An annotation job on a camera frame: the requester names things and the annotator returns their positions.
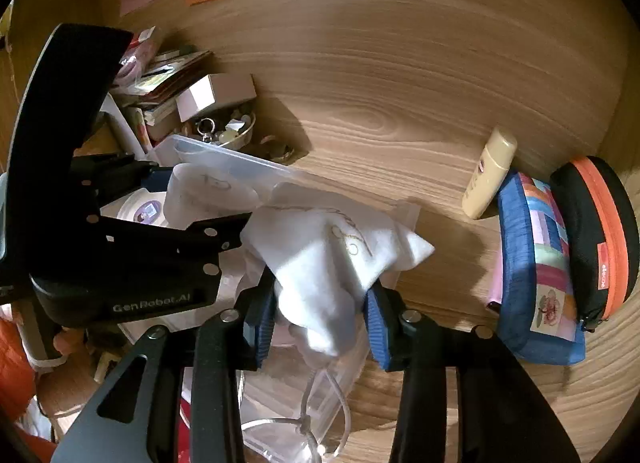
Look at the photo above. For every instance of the person's left hand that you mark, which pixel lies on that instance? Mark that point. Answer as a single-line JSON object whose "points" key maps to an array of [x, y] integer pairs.
{"points": [[66, 341]]}

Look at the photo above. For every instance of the small pink box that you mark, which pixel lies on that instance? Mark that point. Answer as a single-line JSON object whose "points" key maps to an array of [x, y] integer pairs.
{"points": [[212, 95]]}

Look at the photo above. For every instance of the white cloth bag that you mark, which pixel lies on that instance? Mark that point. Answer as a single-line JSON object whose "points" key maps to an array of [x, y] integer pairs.
{"points": [[210, 188]]}

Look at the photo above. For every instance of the orange plastic bag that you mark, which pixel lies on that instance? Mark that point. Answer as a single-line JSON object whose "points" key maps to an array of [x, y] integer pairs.
{"points": [[15, 378]]}

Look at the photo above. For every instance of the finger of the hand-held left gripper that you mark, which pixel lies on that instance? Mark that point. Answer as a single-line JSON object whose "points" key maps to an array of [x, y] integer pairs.
{"points": [[200, 238], [125, 170]]}

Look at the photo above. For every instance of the bowl of trinkets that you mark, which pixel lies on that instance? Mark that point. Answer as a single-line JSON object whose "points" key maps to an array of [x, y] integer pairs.
{"points": [[232, 130]]}

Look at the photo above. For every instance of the cream lotion bottle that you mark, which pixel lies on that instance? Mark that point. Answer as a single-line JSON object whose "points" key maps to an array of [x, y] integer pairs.
{"points": [[487, 178]]}

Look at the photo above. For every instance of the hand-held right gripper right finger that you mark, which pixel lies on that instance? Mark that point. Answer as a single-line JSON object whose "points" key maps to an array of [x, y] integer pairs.
{"points": [[378, 330]]}

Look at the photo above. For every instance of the clear plastic storage box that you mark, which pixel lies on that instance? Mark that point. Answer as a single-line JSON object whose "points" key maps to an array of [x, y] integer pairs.
{"points": [[235, 163]]}

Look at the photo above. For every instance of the blue patchwork zipper pouch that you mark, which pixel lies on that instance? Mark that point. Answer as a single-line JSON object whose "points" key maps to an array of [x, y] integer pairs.
{"points": [[530, 263]]}

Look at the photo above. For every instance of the small brown trinket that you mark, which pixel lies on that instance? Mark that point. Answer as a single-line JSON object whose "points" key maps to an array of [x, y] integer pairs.
{"points": [[279, 149]]}

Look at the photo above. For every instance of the wooden desktop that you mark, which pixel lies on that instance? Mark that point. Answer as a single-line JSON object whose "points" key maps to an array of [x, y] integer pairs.
{"points": [[400, 83]]}

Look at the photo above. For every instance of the stack of books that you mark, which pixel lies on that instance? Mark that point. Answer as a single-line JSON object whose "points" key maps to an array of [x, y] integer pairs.
{"points": [[160, 83]]}

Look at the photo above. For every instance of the black case with orange zipper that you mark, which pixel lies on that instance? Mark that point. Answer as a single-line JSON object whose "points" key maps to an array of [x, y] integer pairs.
{"points": [[580, 223]]}

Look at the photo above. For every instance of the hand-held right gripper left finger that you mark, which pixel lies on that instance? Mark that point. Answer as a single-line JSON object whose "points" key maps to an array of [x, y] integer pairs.
{"points": [[260, 330]]}

